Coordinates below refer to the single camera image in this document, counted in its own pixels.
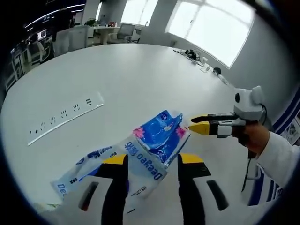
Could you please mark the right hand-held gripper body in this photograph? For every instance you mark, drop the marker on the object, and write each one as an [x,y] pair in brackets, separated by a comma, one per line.
[248,104]

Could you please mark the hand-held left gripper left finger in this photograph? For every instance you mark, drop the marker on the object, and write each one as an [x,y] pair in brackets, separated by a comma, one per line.
[112,192]

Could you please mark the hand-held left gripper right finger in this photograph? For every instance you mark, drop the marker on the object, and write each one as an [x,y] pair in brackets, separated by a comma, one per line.
[194,187]

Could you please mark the white packet blue oval pad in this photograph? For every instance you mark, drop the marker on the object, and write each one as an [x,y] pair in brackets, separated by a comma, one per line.
[145,168]

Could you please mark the blue floral packet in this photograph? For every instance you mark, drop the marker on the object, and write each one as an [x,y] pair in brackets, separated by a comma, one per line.
[159,133]

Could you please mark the black tabletop device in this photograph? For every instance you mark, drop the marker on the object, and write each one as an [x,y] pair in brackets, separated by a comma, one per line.
[192,54]

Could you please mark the person's right hand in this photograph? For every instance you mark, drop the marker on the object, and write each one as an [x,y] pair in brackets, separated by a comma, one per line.
[254,138]

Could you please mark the large window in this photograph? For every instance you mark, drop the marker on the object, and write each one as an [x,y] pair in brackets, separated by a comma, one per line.
[211,30]

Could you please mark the white table socket strip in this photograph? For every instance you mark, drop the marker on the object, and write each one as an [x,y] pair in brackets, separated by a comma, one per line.
[70,117]

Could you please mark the white mesh office chair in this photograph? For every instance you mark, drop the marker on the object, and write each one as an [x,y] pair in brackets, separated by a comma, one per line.
[126,34]

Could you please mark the small window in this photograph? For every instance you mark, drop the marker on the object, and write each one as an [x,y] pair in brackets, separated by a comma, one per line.
[138,11]

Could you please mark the green potted plant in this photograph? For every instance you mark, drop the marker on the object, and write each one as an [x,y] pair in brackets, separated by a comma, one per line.
[90,22]

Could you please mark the white low cabinet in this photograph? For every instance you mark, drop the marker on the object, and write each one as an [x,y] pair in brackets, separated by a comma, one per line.
[70,39]

